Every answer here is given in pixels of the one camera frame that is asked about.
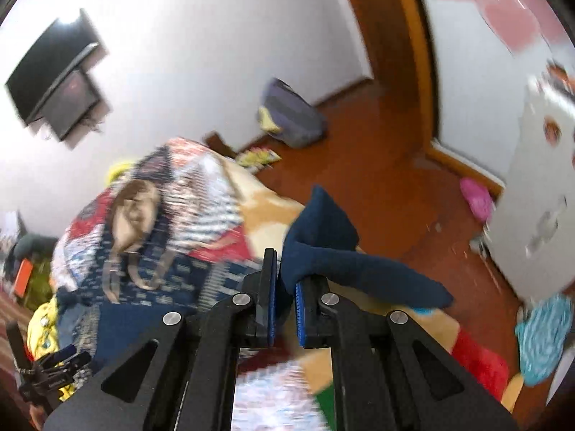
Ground navy patterned sweater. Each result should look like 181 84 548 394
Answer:
54 185 454 369

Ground wooden door frame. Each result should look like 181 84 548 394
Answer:
386 0 445 153

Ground brown strap bag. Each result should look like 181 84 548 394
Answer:
101 179 174 295

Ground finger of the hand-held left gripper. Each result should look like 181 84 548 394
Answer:
42 345 93 375
6 322 28 374

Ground dangling television cables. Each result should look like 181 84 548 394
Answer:
78 114 106 135

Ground orange box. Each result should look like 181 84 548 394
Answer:
12 258 33 300

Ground yellow cloth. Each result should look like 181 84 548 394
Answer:
26 298 76 398

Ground grey bag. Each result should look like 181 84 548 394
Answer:
257 78 328 149

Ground yellow round cushion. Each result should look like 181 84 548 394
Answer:
105 161 136 186

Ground patchwork printed blanket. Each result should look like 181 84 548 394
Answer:
49 137 335 431

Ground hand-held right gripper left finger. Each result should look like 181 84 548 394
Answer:
42 248 279 431

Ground tan fleece blanket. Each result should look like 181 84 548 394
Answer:
225 157 526 414

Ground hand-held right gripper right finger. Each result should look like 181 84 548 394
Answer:
294 276 522 431

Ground dark wall-mounted panel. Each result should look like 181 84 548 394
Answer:
42 69 102 142

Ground black wall-mounted television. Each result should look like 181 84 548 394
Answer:
4 9 109 127

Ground teal patterned cloth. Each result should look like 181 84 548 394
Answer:
514 294 574 387

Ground green cloth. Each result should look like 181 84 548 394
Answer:
22 256 55 311

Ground grey pillow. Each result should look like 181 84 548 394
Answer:
13 232 57 262

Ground yellow printed packet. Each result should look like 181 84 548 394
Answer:
236 146 282 172

